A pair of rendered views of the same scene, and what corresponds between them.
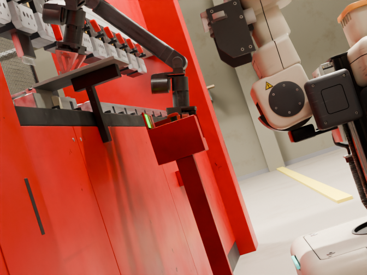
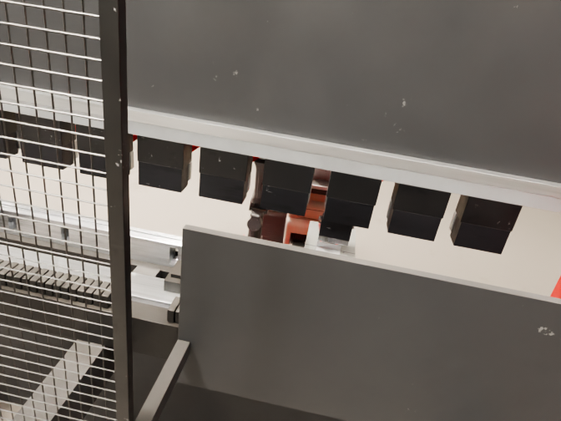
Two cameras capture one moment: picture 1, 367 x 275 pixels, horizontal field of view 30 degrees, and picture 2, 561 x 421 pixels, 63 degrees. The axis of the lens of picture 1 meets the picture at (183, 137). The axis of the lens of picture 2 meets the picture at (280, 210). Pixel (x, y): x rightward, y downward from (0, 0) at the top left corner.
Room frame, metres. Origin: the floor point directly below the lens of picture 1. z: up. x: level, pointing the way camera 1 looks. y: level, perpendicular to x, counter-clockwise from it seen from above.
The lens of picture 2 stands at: (2.35, 1.65, 1.82)
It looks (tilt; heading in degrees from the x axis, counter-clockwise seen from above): 27 degrees down; 266
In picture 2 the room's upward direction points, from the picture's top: 8 degrees clockwise
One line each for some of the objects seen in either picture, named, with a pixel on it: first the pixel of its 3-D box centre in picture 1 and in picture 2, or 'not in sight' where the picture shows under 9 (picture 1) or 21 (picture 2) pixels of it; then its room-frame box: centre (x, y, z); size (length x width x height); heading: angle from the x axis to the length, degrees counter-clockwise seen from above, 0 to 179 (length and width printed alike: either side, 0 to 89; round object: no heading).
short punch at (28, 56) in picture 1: (24, 49); (335, 230); (2.08, 0.38, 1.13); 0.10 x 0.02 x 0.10; 171
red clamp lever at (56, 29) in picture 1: (54, 27); not in sight; (2.22, 0.29, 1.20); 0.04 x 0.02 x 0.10; 81
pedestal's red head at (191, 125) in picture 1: (176, 131); not in sight; (2.29, 0.02, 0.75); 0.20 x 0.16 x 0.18; 175
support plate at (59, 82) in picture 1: (82, 74); (331, 242); (2.06, 0.23, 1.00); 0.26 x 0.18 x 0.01; 81
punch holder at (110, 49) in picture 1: (101, 46); (48, 138); (3.04, 0.22, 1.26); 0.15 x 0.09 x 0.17; 171
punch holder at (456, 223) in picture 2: not in sight; (482, 220); (1.66, 0.44, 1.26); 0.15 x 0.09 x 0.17; 171
